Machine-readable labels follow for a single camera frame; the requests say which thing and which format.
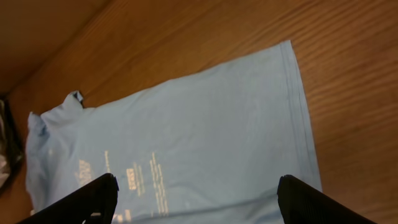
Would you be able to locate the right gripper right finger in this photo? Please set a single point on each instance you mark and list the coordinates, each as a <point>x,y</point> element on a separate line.
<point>300,203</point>

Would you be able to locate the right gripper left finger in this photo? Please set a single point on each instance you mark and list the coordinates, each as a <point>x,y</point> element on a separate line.
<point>93,203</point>

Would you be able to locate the light blue t-shirt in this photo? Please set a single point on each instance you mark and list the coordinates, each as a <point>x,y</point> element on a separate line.
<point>205,148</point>

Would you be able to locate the folded black garment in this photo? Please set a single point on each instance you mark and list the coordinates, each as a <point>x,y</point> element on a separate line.
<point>12,153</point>

